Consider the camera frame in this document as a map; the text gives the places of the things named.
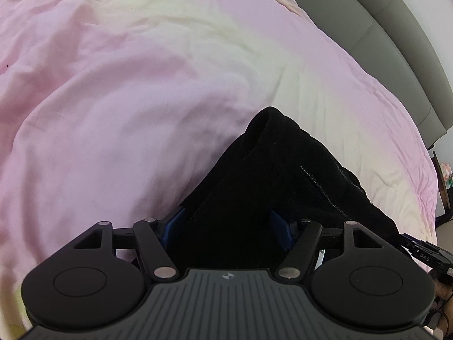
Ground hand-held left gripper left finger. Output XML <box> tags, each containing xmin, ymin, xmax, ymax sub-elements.
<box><xmin>72</xmin><ymin>207</ymin><xmax>187</xmax><ymax>282</ymax></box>

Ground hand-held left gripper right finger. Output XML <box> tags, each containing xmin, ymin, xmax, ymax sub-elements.
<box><xmin>270</xmin><ymin>210</ymin><xmax>387</xmax><ymax>281</ymax></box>

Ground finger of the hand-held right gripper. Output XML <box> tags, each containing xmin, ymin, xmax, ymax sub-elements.
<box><xmin>399</xmin><ymin>233</ymin><xmax>426</xmax><ymax>254</ymax></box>

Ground black pants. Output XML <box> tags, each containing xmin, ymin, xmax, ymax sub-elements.
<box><xmin>166</xmin><ymin>106</ymin><xmax>408</xmax><ymax>274</ymax></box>

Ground person's right hand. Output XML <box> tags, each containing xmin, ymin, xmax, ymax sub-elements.
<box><xmin>432</xmin><ymin>272</ymin><xmax>453</xmax><ymax>332</ymax></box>

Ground cluttered dark nightstand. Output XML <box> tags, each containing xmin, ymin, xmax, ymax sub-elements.
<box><xmin>431</xmin><ymin>150</ymin><xmax>453</xmax><ymax>228</ymax></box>

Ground pink and cream blanket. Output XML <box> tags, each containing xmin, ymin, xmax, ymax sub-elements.
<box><xmin>0</xmin><ymin>0</ymin><xmax>440</xmax><ymax>331</ymax></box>

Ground grey padded headboard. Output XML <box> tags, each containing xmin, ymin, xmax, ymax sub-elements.
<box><xmin>272</xmin><ymin>0</ymin><xmax>453</xmax><ymax>150</ymax></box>

